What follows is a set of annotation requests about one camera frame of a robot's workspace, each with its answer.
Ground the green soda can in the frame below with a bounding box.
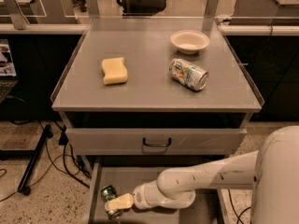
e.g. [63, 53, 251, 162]
[101, 185, 123, 220]

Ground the open middle drawer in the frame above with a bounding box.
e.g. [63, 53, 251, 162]
[82, 161, 229, 224]

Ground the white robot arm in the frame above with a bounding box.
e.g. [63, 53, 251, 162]
[105, 126, 299, 224]

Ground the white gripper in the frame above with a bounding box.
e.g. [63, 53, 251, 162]
[105, 181, 162, 211]

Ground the grey desk right background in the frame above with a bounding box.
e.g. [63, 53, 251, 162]
[230, 0, 299, 26]

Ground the grey desk left background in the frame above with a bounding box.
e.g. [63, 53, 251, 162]
[0, 0, 78, 24]

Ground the white bowl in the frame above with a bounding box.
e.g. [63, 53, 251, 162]
[170, 30, 209, 54]

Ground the yellow sponge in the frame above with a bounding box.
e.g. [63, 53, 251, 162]
[101, 57, 128, 85]

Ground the black floor cable right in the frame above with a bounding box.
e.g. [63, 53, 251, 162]
[227, 189, 252, 224]

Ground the black stand leg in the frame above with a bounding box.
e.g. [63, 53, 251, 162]
[17, 124, 53, 196]

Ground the black floor cables left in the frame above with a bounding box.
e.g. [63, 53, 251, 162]
[0, 120, 92, 203]

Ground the grey desk background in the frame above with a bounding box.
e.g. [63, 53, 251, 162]
[0, 0, 78, 24]
[230, 0, 299, 26]

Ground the black drawer handle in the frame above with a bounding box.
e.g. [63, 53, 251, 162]
[142, 137, 172, 147]

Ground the grey drawer cabinet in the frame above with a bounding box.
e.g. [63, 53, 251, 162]
[50, 16, 265, 224]

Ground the upper grey drawer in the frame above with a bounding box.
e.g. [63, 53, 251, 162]
[66, 128, 247, 156]

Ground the white and green can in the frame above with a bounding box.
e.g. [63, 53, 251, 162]
[169, 59, 208, 91]

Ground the laptop computer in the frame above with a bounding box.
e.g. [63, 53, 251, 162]
[0, 38, 18, 103]

